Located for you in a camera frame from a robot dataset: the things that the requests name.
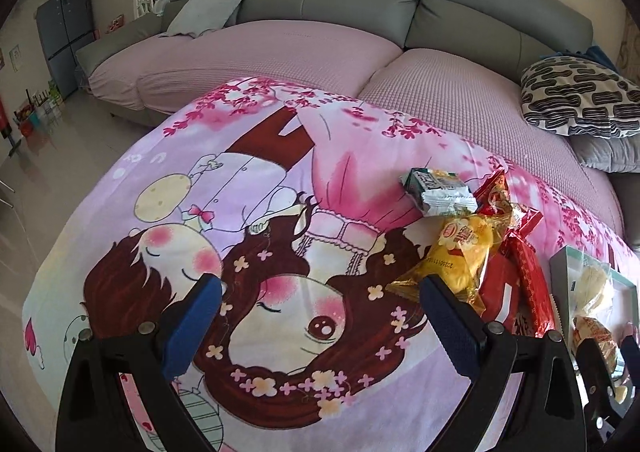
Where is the clear pack with white bun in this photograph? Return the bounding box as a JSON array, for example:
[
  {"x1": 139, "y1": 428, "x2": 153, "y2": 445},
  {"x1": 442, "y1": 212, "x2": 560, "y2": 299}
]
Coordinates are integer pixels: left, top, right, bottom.
[{"x1": 572, "y1": 264, "x2": 620, "y2": 328}]

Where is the red snack pack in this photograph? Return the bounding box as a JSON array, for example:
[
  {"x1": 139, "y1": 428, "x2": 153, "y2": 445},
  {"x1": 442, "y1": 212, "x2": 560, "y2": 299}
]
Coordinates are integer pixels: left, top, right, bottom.
[{"x1": 480, "y1": 204, "x2": 556, "y2": 338}]

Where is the yellow snack pack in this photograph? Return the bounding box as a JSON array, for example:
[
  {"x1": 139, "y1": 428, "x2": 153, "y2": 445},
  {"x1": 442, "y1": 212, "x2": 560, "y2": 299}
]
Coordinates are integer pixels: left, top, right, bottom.
[{"x1": 385, "y1": 214, "x2": 495, "y2": 314}]

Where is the red crinkled candy pack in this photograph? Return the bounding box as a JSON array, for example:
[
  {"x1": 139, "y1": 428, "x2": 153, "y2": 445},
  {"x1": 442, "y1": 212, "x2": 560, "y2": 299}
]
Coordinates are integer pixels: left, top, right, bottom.
[{"x1": 472, "y1": 170, "x2": 526, "y2": 253}]

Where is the green white cracker pack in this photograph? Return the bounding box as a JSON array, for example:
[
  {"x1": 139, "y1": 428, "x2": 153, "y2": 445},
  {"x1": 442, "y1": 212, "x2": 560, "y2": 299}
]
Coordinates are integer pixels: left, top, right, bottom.
[{"x1": 399, "y1": 167, "x2": 477, "y2": 217}]

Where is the white tray with green rim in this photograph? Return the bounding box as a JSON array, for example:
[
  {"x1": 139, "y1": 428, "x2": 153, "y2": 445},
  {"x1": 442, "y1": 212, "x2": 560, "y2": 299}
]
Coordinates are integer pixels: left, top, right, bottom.
[{"x1": 549, "y1": 246, "x2": 639, "y2": 385}]

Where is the pink cartoon girl blanket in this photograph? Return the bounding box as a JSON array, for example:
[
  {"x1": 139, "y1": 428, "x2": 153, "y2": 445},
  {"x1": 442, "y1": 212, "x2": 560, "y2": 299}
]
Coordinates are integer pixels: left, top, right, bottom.
[{"x1": 23, "y1": 77, "x2": 639, "y2": 451}]

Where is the black white patterned pillow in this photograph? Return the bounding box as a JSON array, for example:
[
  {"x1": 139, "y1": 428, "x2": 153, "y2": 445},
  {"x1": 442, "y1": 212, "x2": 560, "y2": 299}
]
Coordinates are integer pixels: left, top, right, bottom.
[{"x1": 521, "y1": 56, "x2": 639, "y2": 139}]

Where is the pink sofa seat cover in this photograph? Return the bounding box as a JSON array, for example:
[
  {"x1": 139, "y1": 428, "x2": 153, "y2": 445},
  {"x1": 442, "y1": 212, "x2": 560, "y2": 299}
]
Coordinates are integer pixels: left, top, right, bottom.
[{"x1": 78, "y1": 21, "x2": 624, "y2": 233}]

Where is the patterned beige curtain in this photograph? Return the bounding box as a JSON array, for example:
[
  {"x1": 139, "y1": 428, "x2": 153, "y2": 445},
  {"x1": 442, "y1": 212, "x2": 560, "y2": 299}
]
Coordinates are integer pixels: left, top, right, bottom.
[{"x1": 617, "y1": 12, "x2": 640, "y2": 85}]

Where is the dark grey cabinet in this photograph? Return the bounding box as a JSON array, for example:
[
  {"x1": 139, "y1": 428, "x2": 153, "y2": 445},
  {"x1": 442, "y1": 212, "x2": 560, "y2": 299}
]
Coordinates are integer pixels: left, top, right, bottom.
[{"x1": 36, "y1": 0, "x2": 96, "y2": 99}]

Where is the light grey pillow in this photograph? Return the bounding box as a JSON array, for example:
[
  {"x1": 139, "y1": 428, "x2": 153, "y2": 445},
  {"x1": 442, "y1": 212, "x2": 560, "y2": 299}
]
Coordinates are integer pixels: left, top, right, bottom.
[{"x1": 164, "y1": 0, "x2": 242, "y2": 38}]

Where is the grey sofa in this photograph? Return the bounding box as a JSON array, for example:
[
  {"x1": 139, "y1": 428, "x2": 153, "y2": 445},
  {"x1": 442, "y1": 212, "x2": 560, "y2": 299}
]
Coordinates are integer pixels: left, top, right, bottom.
[{"x1": 100, "y1": 0, "x2": 639, "y2": 247}]

